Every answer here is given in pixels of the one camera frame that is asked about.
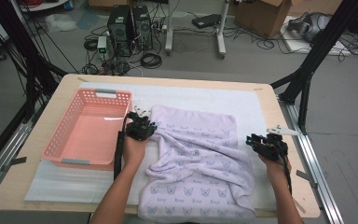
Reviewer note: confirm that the teal plastic sheet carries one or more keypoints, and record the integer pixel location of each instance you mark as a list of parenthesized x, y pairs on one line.
[(87, 19)]

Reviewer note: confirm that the pink plastic basket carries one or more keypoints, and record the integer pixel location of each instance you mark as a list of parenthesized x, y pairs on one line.
[(87, 137)]

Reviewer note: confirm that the grey rounded device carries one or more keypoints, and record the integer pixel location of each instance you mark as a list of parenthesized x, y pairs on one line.
[(307, 26)]

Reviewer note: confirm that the white flat board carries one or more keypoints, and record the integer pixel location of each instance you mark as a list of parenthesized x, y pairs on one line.
[(295, 45)]

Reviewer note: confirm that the black computer tower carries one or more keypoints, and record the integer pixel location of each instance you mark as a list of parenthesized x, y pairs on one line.
[(143, 28), (119, 31)]

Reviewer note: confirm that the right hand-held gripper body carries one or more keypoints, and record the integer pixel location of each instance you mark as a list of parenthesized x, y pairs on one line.
[(270, 147)]

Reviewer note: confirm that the white metal stand leg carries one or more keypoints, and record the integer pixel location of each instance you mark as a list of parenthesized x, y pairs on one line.
[(168, 34), (221, 37)]

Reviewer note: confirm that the small white box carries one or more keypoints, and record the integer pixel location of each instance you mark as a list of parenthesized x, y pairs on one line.
[(102, 43)]

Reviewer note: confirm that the black metal frame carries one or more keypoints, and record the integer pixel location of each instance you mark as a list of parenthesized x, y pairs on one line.
[(323, 40), (28, 46)]

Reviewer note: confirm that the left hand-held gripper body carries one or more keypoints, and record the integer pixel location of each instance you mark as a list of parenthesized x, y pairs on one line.
[(138, 129)]

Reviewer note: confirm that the person's right hand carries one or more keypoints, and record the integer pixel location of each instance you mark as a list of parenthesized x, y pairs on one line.
[(276, 171)]

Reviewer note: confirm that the brown cardboard box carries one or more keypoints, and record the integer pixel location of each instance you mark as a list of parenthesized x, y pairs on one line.
[(261, 17)]

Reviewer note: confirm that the lilac printed towel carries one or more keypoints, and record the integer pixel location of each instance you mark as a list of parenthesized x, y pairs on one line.
[(195, 155)]

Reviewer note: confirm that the black flat device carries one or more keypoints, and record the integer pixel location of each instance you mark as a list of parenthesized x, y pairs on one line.
[(205, 21)]

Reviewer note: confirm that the grey metal bracket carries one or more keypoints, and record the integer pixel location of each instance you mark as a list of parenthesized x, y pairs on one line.
[(307, 178), (18, 160)]

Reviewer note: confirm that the person's left hand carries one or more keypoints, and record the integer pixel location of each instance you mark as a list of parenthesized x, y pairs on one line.
[(133, 152)]

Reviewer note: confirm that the clear plastic bag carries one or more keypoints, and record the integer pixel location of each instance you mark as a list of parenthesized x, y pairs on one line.
[(60, 22)]

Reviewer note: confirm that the aluminium rail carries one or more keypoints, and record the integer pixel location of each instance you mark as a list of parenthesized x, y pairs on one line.
[(323, 193), (9, 146)]

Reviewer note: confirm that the white round table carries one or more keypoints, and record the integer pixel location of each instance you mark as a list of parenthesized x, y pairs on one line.
[(43, 6)]

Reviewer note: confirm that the white foam mat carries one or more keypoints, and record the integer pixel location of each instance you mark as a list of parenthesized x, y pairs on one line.
[(74, 186)]

